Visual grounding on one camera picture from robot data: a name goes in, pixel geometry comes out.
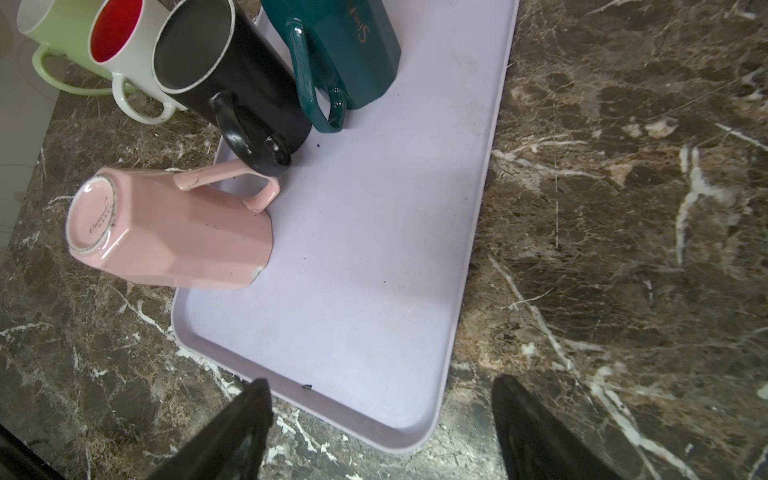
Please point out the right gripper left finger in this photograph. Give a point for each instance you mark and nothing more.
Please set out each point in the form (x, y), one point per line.
(232, 445)

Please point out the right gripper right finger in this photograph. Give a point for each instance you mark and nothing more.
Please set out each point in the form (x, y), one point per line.
(534, 444)

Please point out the lavender plastic tray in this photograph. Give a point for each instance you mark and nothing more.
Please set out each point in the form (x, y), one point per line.
(354, 317)

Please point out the pink faceted mug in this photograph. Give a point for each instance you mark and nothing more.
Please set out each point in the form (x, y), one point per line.
(159, 228)

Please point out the dark green mug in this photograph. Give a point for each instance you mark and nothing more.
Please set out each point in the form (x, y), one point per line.
(345, 55)

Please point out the white mug red inside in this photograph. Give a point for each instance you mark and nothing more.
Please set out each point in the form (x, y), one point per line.
(121, 40)

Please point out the light green mug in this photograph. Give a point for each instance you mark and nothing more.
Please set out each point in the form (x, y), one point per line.
(62, 29)

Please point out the black mug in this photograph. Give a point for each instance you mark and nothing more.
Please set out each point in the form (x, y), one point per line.
(210, 58)

